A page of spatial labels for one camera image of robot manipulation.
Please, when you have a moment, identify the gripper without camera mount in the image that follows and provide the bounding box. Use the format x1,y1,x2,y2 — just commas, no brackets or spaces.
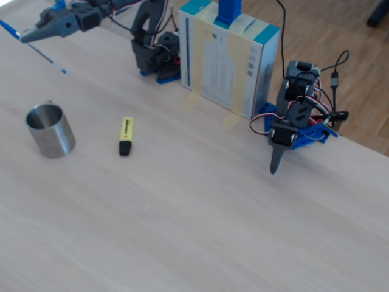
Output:
267,119,301,176

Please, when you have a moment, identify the gripper with camera mount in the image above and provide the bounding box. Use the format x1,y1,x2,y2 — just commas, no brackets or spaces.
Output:
19,2,103,44

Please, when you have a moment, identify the blue ballpoint pen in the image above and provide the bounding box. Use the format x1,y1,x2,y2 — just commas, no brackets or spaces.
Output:
0,19,67,75

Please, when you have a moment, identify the silver metal cup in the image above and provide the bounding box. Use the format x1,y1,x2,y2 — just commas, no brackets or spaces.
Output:
24,99,76,159

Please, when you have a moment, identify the yellow masking tape strip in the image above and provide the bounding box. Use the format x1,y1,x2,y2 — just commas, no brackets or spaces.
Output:
182,2,221,114
221,13,258,132

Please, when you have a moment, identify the black plug connector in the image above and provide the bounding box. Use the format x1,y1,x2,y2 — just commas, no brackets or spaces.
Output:
326,111,350,122

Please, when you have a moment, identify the white teal cardboard box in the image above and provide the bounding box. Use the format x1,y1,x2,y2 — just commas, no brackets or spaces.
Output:
177,0,282,121

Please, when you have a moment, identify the yellow highlighter black cap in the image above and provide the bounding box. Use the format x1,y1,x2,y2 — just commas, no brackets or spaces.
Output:
117,116,134,157

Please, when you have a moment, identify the black chair base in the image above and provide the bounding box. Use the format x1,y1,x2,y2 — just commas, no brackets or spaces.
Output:
366,0,389,28

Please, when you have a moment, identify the large blue arm base plate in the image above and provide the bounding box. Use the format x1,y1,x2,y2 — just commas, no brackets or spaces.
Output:
254,102,339,150

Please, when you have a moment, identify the red white black servo wire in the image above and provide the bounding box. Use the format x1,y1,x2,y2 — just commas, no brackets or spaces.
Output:
249,113,276,137

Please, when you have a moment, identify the grey robot arm without camera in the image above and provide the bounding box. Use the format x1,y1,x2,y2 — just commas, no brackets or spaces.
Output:
275,60,323,128

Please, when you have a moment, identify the grey robot arm carrying camera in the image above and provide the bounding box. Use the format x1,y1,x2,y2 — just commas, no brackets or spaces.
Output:
68,0,181,83

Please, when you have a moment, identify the black cable with inline adapter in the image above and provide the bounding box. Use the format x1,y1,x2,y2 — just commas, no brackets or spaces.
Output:
320,50,350,110

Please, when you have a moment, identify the small blue arm base plate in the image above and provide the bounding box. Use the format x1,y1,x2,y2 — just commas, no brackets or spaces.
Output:
139,69,181,85

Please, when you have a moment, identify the long black cable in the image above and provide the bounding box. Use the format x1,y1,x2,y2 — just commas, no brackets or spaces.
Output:
275,0,288,80

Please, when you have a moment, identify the blue camera post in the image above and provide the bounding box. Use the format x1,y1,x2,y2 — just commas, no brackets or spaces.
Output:
214,0,243,28

